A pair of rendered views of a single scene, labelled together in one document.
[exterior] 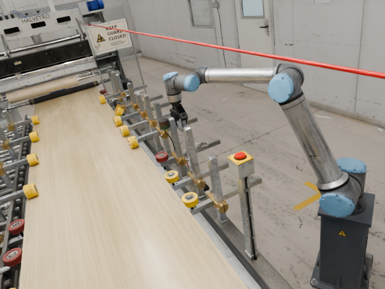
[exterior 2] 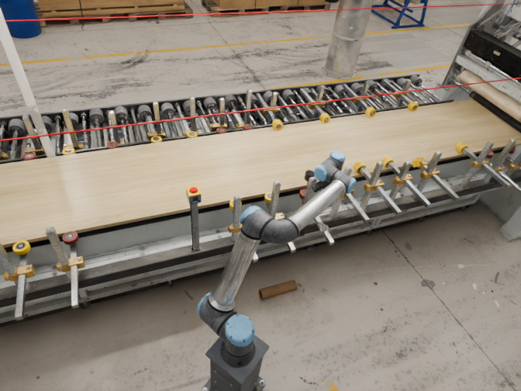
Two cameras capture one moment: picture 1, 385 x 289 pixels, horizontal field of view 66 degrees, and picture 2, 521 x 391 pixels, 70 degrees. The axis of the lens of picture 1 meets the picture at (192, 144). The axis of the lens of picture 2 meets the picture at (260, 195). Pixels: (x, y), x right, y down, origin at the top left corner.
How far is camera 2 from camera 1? 2.18 m
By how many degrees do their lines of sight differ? 67
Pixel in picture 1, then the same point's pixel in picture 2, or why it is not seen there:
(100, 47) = not seen: outside the picture
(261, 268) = (184, 250)
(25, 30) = not seen: outside the picture
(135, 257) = (193, 175)
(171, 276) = (173, 188)
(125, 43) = not seen: outside the picture
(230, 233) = (221, 241)
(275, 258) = (265, 337)
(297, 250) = (270, 361)
